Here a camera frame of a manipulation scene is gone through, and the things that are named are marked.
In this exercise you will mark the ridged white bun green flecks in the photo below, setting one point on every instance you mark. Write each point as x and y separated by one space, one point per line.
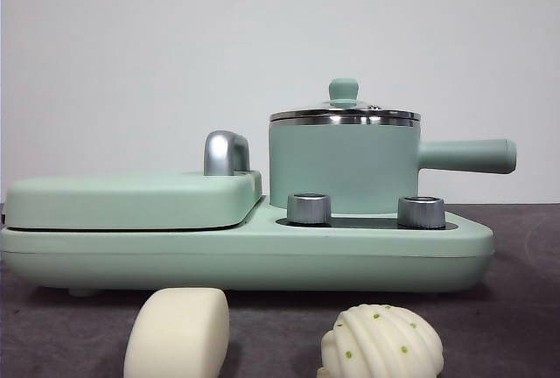
380 343

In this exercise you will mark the mint green griddle lid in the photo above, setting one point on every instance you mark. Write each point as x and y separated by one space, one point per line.
131 194

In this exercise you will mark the silver control knob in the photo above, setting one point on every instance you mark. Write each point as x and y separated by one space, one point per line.
421 212
308 209

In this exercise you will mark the mint green breakfast machine base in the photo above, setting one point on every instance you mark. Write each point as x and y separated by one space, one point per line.
245 260

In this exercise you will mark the glass pot lid green knob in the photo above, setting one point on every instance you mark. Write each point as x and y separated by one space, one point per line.
343 89

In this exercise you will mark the smooth white steamed bun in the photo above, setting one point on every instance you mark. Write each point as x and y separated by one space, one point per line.
175 334

